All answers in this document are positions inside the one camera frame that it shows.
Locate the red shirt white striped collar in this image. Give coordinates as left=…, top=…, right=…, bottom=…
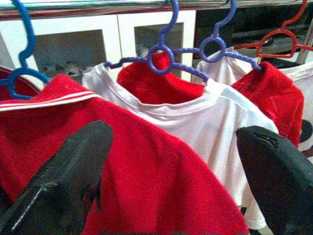
left=0, top=65, right=250, bottom=235

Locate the silver metal clothes rail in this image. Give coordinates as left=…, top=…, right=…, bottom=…
left=0, top=0, right=313, bottom=21

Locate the red plastic hanger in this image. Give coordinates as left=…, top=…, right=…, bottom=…
left=233, top=0, right=313, bottom=59

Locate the plain red shirt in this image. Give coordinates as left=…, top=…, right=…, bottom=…
left=116, top=52, right=306, bottom=147

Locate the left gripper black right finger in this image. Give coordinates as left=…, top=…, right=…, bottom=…
left=236, top=125, right=313, bottom=235

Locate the blue plastic hanger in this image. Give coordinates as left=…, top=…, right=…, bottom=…
left=0, top=0, right=52, bottom=100

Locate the purple plastic hanger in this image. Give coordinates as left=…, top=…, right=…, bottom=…
left=103, top=0, right=210, bottom=83
left=171, top=0, right=264, bottom=72

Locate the white t-shirt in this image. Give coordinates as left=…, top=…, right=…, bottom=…
left=82, top=62, right=279, bottom=231

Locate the white cabinet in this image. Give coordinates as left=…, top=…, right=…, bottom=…
left=0, top=9, right=198, bottom=85

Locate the white shirt black print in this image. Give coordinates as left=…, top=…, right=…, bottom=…
left=197, top=47, right=313, bottom=159

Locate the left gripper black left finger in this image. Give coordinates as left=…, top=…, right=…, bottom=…
left=0, top=120, right=114, bottom=235

